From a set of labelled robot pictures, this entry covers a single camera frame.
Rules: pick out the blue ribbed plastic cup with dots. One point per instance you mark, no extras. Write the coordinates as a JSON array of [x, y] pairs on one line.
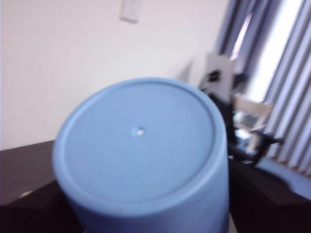
[[141, 157]]

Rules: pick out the grey-blue pleated curtain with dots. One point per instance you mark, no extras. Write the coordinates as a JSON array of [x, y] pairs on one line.
[[296, 109]]

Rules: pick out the white wall socket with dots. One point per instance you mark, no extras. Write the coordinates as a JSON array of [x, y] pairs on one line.
[[129, 11]]

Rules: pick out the tan cardboard box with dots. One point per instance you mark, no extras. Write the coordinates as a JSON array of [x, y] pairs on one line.
[[257, 106]]

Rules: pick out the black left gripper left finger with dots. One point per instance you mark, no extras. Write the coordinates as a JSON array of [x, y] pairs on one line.
[[34, 216]]

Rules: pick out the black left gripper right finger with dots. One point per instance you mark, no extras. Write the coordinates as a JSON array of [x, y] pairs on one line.
[[272, 208]]

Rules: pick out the pale grey camera box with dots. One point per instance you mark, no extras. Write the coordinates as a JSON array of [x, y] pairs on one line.
[[219, 85]]

